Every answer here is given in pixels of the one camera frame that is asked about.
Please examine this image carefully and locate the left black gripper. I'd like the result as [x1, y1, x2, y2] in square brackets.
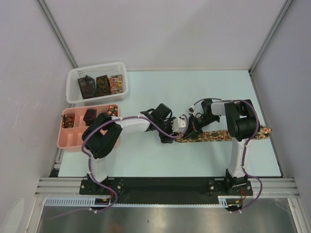
[156, 116, 179, 144]

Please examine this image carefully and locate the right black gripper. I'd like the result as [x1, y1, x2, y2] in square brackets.
[184, 114, 219, 139]

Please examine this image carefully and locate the brown patterned long tie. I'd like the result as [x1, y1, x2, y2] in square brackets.
[175, 126, 272, 143]

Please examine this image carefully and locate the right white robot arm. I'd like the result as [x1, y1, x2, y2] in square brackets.
[181, 99, 260, 195]

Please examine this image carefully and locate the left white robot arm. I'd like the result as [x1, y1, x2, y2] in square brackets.
[81, 103, 177, 194]

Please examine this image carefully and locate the colourful dotted rolled tie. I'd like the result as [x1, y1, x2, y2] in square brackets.
[106, 105, 119, 117]

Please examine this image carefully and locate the red colourful folded tie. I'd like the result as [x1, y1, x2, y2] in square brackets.
[109, 75, 123, 95]

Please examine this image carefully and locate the dark brown folded tie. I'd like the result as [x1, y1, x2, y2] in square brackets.
[96, 75, 111, 97]

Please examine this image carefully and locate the navy red striped rolled tie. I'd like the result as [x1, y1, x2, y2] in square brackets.
[83, 109, 97, 126]

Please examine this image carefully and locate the dark floral folded tie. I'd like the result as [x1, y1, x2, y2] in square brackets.
[77, 75, 96, 99]

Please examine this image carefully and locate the white plastic basket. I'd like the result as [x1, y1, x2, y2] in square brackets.
[66, 62, 129, 105]

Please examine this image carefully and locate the pink compartment tray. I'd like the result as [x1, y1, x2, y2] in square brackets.
[57, 104, 120, 152]

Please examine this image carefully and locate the red gold rolled tie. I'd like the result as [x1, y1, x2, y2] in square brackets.
[62, 114, 75, 128]

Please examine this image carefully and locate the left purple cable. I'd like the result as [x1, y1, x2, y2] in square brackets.
[47, 114, 190, 220]

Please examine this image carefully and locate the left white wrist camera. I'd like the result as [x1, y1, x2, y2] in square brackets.
[172, 116, 188, 132]

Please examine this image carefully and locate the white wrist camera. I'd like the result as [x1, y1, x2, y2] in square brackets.
[189, 104, 197, 115]
[172, 116, 188, 132]

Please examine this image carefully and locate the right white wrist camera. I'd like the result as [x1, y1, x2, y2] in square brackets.
[189, 104, 197, 115]

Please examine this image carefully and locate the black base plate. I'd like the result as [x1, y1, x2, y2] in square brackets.
[79, 176, 253, 205]

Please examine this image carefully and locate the white cable duct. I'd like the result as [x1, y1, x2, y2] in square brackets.
[45, 195, 243, 208]

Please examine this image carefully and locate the aluminium frame rail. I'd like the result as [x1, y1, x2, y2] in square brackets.
[35, 178, 300, 198]

